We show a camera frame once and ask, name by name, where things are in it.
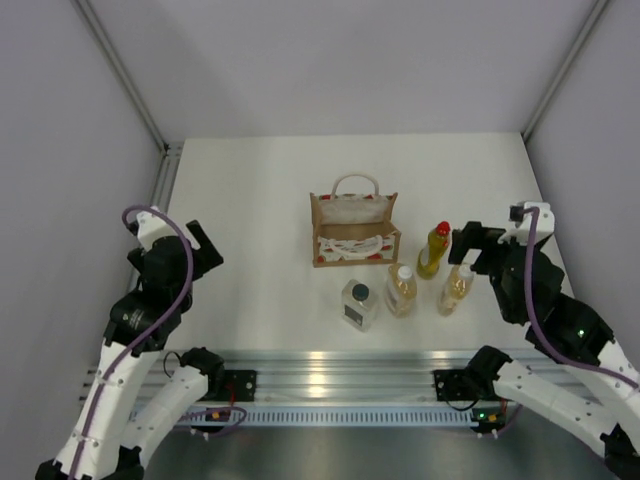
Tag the yellow bottle with red cap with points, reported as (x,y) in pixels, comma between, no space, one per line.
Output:
(437,243)

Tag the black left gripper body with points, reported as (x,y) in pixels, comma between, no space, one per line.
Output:
(135,257)

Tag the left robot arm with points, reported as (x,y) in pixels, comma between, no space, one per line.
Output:
(106,443)

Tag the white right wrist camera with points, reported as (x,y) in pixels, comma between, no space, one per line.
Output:
(531,220)

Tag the aluminium frame post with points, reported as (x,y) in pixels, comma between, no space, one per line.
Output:
(90,18)
(568,61)

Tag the burlap watermelon canvas bag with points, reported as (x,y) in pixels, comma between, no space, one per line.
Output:
(352,229)

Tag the clear bottle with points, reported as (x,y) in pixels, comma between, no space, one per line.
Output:
(359,304)

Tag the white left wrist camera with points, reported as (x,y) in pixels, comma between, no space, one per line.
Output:
(148,228)

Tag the left aluminium frame post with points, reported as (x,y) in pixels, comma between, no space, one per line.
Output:
(90,18)

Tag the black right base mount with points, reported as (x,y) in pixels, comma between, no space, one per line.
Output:
(454,385)

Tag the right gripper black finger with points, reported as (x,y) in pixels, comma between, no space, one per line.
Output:
(470,237)
(490,249)

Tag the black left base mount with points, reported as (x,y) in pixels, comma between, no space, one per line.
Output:
(238,386)

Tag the slotted grey cable duct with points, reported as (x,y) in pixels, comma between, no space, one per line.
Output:
(361,416)

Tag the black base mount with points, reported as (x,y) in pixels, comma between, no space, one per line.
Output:
(454,385)
(238,386)

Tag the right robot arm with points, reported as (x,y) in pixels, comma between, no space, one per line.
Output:
(577,339)

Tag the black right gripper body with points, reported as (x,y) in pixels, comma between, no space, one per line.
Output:
(495,274)

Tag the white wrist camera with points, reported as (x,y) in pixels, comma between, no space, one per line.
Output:
(531,220)
(148,228)

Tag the amber bottle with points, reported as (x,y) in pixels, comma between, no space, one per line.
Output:
(400,290)
(456,287)

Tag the right aluminium frame post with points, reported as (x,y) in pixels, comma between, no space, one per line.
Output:
(568,61)

